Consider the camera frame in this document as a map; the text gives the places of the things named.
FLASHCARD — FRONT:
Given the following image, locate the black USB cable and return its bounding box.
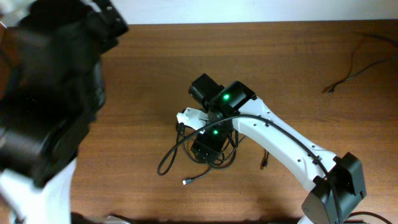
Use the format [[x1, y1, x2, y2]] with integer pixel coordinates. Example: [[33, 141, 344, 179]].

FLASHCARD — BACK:
[[217, 130, 270, 170], [177, 124, 240, 185], [322, 30, 398, 95]]

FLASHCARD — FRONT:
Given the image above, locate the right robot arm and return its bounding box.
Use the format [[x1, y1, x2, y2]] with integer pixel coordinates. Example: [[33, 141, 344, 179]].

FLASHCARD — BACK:
[[188, 74, 366, 223]]

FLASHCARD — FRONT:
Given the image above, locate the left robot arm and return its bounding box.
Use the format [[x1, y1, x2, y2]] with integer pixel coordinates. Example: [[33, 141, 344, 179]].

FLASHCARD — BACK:
[[1, 0, 128, 223]]

